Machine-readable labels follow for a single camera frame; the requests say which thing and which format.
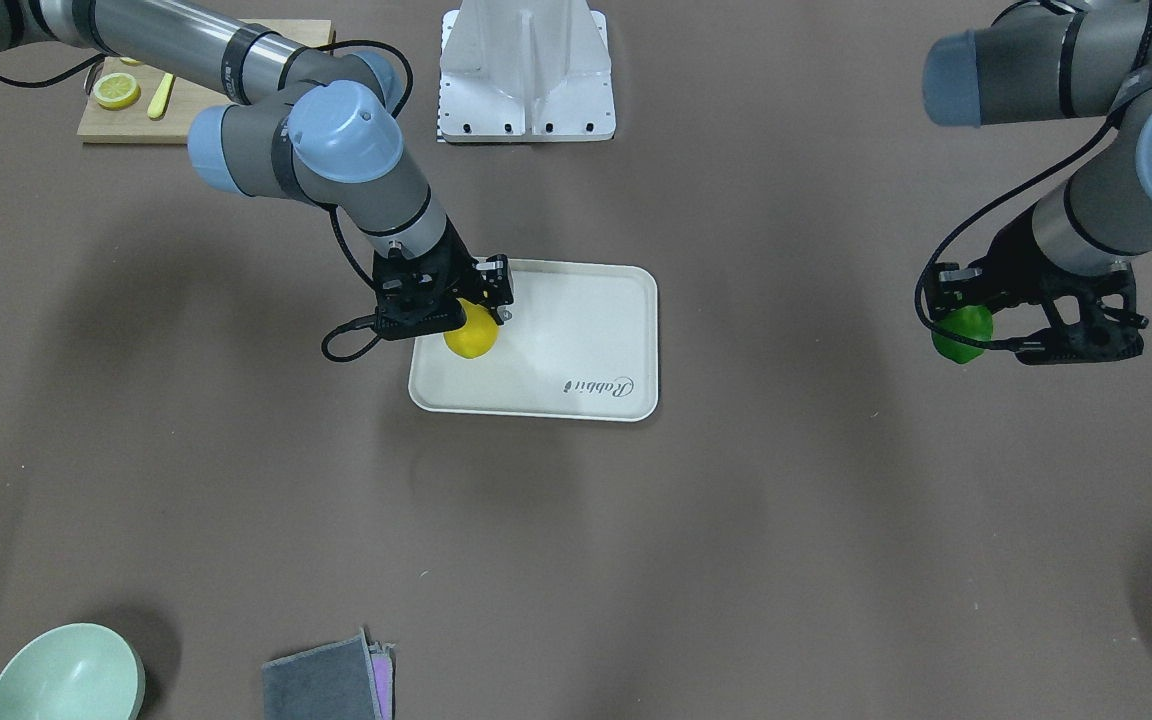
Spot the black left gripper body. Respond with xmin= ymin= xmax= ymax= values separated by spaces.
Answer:
xmin=975 ymin=211 xmax=1073 ymax=313

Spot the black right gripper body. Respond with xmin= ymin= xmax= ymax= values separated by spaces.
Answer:
xmin=372 ymin=220 xmax=483 ymax=306

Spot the green lime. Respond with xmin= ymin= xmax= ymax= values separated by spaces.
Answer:
xmin=932 ymin=305 xmax=995 ymax=365

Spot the yellow lemon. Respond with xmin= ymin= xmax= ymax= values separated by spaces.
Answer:
xmin=444 ymin=300 xmax=500 ymax=359

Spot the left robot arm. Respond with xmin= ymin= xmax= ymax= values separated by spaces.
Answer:
xmin=919 ymin=1 xmax=1152 ymax=316

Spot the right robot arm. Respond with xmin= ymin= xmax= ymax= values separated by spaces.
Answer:
xmin=0 ymin=1 xmax=513 ymax=340

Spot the white rabbit tray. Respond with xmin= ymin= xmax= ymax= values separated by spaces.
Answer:
xmin=408 ymin=259 xmax=660 ymax=420

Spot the yellow plastic knife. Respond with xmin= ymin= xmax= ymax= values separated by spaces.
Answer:
xmin=146 ymin=71 xmax=177 ymax=122

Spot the bamboo cutting board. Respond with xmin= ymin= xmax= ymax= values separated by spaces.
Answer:
xmin=40 ymin=1 xmax=334 ymax=145

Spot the lower lemon slice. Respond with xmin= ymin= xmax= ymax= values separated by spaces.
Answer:
xmin=90 ymin=71 xmax=142 ymax=111

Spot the purple cloth under grey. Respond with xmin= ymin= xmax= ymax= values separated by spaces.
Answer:
xmin=367 ymin=643 xmax=396 ymax=720

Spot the grey folded cloth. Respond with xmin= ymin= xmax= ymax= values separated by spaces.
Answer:
xmin=262 ymin=632 xmax=380 ymax=719

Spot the mint green bowl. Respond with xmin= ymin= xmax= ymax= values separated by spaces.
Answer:
xmin=0 ymin=623 xmax=147 ymax=719

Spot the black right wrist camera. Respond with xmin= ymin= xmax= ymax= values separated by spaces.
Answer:
xmin=372 ymin=273 xmax=467 ymax=341

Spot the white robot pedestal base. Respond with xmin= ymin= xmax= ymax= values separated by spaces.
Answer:
xmin=435 ymin=1 xmax=617 ymax=143

